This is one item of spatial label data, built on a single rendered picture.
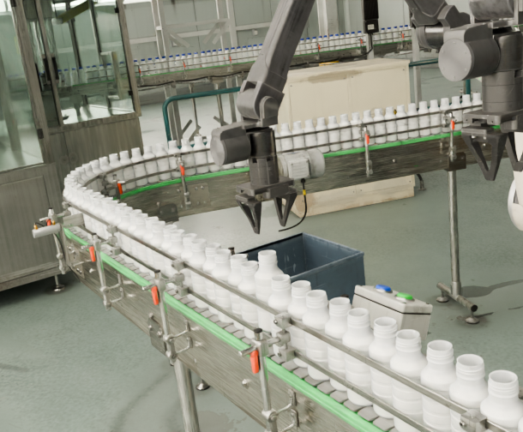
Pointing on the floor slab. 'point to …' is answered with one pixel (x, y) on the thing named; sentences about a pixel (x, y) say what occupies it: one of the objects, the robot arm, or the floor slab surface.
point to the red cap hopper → (187, 47)
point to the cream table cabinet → (325, 97)
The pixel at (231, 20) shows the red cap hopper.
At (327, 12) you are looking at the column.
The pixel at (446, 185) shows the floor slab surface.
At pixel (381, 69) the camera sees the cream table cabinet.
